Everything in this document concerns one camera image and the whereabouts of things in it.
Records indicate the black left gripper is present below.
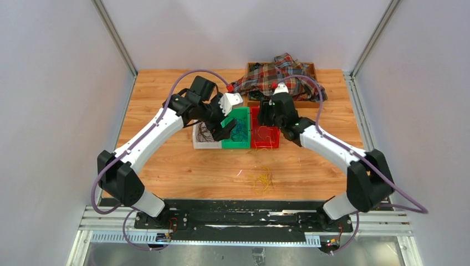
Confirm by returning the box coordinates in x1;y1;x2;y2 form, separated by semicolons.
198;93;237;141

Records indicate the brown cable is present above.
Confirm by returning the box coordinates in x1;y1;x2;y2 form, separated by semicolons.
197;122;217;143

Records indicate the yellow cable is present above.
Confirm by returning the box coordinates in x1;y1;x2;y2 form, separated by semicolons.
248;167;275;195
253;126;277;147

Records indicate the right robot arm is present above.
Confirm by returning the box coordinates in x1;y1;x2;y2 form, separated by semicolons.
258;93;395;231

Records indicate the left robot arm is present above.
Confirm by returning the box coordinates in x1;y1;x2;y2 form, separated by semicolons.
93;76;243;229

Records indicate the white plastic bin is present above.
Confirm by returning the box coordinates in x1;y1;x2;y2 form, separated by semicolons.
192;122;222;150

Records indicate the red plastic bin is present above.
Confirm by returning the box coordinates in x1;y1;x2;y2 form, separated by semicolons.
249;106;280;149

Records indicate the wooden tray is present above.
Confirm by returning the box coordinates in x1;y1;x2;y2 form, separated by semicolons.
243;62;319;108

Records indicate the green plastic bin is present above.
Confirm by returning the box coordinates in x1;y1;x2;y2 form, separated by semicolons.
222;107;251;149

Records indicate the plaid shirt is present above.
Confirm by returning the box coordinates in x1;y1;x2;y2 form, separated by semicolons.
230;53;328;102

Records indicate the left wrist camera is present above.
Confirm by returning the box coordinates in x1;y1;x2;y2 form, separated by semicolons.
218;84;244;117

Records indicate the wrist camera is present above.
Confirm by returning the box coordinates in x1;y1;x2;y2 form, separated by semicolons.
272;82;289;95
218;84;244;117

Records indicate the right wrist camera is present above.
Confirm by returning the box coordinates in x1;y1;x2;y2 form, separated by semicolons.
272;82;289;95

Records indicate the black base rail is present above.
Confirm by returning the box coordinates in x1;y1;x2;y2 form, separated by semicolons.
134;199;353;243

